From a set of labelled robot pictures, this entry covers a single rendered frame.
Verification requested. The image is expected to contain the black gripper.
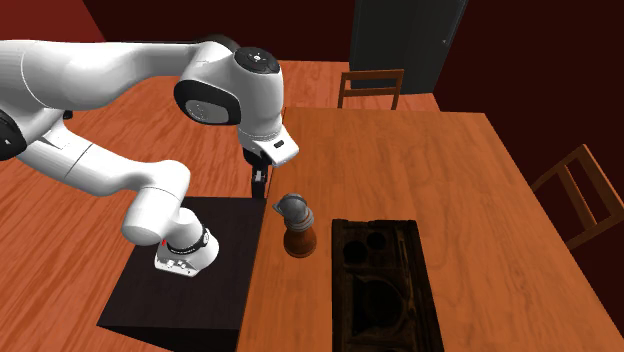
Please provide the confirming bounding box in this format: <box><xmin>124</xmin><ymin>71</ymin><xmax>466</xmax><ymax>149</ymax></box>
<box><xmin>242</xmin><ymin>146</ymin><xmax>273</xmax><ymax>201</ymax></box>

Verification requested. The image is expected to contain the brown and grey pepper mill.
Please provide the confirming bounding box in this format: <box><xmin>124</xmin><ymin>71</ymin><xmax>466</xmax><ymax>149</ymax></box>
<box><xmin>271</xmin><ymin>192</ymin><xmax>318</xmax><ymax>259</ymax></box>

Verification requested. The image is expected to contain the wooden chair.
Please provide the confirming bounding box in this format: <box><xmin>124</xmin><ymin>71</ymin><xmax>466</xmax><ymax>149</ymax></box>
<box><xmin>530</xmin><ymin>143</ymin><xmax>624</xmax><ymax>251</ymax></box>
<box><xmin>337</xmin><ymin>68</ymin><xmax>406</xmax><ymax>111</ymax></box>

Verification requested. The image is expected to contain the dark grey door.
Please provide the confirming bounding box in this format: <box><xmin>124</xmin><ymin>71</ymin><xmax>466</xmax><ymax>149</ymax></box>
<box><xmin>348</xmin><ymin>0</ymin><xmax>469</xmax><ymax>96</ymax></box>

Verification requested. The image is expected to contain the wooden dining table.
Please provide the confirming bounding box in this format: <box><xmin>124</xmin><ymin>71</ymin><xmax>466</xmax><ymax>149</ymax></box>
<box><xmin>235</xmin><ymin>106</ymin><xmax>624</xmax><ymax>352</ymax></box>

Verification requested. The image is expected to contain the dark wooden speaker box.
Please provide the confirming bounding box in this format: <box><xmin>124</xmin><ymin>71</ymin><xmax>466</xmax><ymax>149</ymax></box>
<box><xmin>331</xmin><ymin>218</ymin><xmax>446</xmax><ymax>352</ymax></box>

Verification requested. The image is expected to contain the dark robot stand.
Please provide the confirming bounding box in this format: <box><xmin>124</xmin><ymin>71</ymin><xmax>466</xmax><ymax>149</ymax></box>
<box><xmin>96</xmin><ymin>196</ymin><xmax>268</xmax><ymax>352</ymax></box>

